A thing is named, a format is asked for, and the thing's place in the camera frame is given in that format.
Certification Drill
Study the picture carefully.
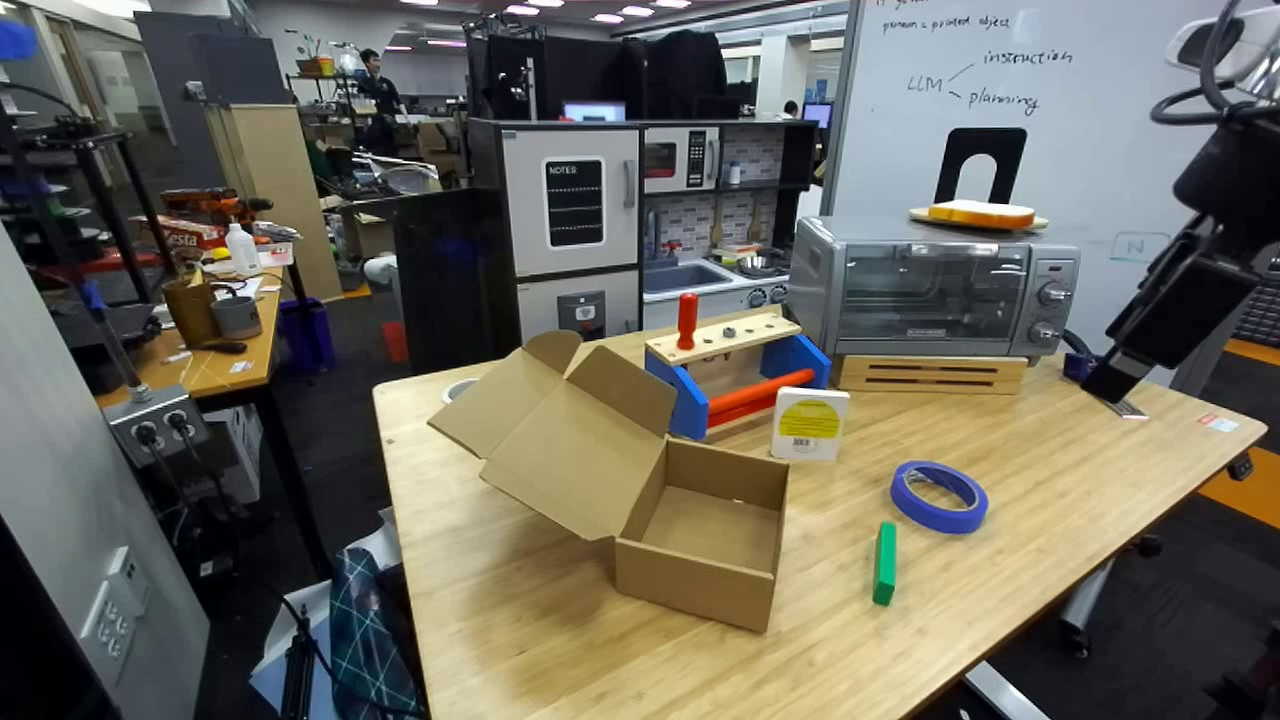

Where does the white yellow small book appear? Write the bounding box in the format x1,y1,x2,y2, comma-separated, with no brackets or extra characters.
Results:
773,389,849,464

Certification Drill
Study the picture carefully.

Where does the blue masking tape roll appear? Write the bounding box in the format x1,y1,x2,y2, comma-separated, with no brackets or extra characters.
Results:
888,462,990,538

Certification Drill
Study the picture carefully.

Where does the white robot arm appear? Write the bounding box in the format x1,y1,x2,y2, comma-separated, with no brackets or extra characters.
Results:
1080,0,1280,403

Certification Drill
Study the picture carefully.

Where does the open cardboard box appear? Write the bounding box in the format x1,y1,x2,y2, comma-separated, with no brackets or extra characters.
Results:
433,331,786,633

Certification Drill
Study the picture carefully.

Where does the green block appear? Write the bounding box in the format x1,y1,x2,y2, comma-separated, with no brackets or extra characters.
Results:
873,519,897,609

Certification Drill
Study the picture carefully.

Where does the blue orange wooden toy bench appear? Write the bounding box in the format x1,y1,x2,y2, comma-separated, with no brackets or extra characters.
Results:
645,298,833,440

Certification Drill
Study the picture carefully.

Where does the toy kitchen playset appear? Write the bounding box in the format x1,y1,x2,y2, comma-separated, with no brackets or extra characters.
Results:
468,122,814,352

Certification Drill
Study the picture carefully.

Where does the wooden slatted crate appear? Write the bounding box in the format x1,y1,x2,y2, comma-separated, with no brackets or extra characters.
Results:
834,356,1027,398

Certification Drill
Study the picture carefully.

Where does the silver toaster oven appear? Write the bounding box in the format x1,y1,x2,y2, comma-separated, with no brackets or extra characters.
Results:
786,216,1080,362

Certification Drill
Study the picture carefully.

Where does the orange item on oven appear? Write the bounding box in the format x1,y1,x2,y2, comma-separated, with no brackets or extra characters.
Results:
907,200,1042,234

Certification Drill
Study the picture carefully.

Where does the black bookend stand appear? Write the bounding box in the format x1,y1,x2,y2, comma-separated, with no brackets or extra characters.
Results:
931,124,1032,208

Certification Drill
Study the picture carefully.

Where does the wooden side desk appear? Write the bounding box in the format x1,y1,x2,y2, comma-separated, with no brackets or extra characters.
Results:
131,278,283,403

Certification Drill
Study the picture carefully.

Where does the red white warning sticker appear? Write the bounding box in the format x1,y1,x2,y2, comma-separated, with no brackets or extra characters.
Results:
1199,415,1241,436

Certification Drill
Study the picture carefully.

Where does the blue handled scraper tool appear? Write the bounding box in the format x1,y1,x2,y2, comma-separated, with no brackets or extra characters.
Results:
1062,352,1149,426

